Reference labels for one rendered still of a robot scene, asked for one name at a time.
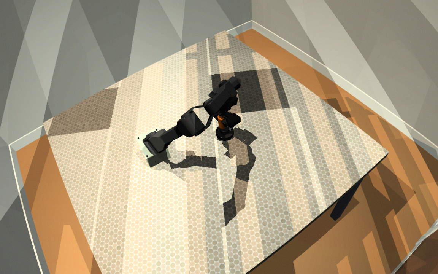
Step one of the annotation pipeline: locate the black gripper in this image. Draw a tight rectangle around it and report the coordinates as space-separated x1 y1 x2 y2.
203 98 241 128

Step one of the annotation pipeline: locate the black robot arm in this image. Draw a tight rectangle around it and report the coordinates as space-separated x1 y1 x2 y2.
143 77 241 156

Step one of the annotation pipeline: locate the orange cylindrical knob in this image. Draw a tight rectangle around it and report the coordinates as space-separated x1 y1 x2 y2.
218 115 225 129

